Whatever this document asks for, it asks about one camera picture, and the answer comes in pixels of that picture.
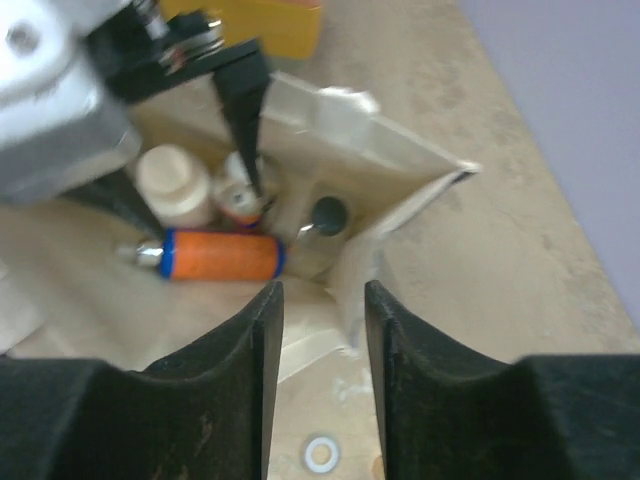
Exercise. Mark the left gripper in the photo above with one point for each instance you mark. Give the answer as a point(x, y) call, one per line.
point(139, 53)

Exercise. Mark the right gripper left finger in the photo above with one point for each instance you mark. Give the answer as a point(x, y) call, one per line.
point(203, 412)

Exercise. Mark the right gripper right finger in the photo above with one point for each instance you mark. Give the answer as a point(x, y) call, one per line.
point(446, 411)

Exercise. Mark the white bottle beige cap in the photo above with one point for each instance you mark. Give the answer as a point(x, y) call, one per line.
point(176, 186)

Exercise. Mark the small clear bottle white cap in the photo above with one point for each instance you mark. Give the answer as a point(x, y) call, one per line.
point(234, 195)

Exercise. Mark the orange bottle blue pump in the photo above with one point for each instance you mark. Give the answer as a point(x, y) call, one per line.
point(198, 255)

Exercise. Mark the clear square bottle dark cap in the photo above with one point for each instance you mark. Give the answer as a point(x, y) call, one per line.
point(320, 238)

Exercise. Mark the canvas tote bag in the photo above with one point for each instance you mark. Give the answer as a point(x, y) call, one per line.
point(65, 293)

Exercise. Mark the white round container orange lid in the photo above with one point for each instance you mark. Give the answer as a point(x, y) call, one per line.
point(287, 29)

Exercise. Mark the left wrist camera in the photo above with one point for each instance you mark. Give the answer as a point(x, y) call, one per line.
point(60, 125)

